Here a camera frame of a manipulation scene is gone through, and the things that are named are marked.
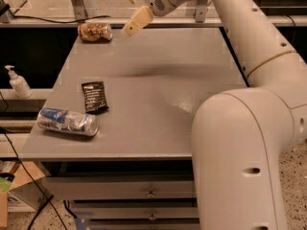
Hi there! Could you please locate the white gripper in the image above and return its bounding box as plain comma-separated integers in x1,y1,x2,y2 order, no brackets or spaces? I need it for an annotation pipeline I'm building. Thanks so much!
121,0,195,37

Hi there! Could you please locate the orange soda can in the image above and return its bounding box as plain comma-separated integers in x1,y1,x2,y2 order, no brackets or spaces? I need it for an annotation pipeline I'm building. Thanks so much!
78,23,113,42

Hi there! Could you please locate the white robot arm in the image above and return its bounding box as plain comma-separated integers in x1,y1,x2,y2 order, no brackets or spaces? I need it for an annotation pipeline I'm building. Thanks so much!
123,0,307,230

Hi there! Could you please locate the blue silver redbull can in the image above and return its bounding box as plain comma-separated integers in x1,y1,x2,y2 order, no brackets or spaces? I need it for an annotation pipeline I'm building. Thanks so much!
37,108,98,137

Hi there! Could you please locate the grey drawer cabinet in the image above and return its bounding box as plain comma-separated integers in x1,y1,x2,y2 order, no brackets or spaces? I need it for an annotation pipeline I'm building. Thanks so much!
19,27,250,230

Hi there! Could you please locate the black snack packet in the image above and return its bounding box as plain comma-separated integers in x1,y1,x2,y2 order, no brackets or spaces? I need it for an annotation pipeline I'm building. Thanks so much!
82,81,108,114

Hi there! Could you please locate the white pump dispenser bottle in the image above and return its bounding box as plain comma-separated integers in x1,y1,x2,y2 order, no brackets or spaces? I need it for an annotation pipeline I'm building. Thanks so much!
5,65,32,99

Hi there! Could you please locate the top grey drawer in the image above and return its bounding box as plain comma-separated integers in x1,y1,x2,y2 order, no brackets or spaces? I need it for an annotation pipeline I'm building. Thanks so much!
42,174,196,200

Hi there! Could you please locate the grey drawer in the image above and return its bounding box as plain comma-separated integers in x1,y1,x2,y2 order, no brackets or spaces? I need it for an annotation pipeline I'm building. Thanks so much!
88,219,201,230
70,198,199,219
42,174,196,200

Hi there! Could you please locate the cardboard box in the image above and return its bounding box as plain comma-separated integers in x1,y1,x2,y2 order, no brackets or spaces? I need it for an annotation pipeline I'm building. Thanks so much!
0,160,51,227

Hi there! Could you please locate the middle grey drawer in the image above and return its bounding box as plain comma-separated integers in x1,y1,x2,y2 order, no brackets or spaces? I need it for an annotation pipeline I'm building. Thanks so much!
70,198,199,219

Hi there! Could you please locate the bottom grey drawer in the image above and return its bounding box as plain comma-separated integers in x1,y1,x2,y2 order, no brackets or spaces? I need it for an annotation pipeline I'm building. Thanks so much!
88,219,201,230

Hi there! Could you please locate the green object on box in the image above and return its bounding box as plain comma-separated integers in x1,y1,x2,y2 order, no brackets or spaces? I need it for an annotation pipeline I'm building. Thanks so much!
0,172,14,192

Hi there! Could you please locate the grey metal bracket right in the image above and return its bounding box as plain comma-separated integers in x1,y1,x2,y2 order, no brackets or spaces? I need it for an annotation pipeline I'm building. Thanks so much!
195,0,208,23

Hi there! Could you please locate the grey metal bracket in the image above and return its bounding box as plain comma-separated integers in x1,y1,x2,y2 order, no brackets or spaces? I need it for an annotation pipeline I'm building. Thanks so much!
71,0,99,21
195,0,208,23

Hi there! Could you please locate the grey metal bracket left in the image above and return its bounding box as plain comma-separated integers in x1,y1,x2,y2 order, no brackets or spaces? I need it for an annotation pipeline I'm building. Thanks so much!
71,0,99,21

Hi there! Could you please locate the black cable on rail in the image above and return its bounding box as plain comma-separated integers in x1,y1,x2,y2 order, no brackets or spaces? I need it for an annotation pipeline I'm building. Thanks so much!
12,14,111,25

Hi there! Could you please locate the black cable right side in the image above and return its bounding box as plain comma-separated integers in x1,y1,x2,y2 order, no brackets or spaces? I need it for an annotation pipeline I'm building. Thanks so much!
282,13,298,46

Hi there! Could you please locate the black cable on floor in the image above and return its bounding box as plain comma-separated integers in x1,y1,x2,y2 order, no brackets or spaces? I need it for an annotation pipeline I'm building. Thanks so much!
0,91,68,230

